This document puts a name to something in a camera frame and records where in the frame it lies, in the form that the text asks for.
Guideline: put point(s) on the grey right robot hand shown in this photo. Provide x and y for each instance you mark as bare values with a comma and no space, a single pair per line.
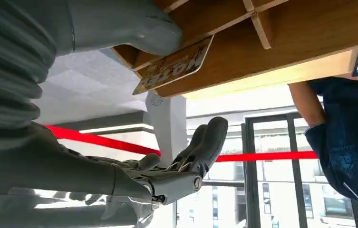
56,170

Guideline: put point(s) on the red floor tape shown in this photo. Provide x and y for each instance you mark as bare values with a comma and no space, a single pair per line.
260,156

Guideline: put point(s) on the wooden divided card box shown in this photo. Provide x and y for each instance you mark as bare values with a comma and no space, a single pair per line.
276,41

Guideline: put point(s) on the person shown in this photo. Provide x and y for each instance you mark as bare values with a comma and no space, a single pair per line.
349,141

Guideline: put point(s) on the black window frame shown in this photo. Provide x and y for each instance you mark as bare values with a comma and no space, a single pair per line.
249,173

